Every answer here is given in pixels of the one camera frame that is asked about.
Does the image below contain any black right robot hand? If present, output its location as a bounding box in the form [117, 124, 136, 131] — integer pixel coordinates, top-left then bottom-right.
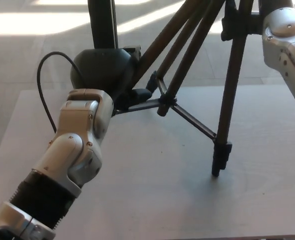
[221, 0, 295, 42]

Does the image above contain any bronze tripod with black feet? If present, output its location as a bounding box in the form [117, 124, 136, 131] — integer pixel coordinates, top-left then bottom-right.
[114, 0, 263, 178]

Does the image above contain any black vertical pillar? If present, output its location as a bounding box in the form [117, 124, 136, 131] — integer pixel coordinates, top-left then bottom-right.
[87, 0, 119, 50]

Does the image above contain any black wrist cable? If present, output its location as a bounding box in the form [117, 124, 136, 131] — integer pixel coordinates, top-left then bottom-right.
[37, 51, 85, 134]

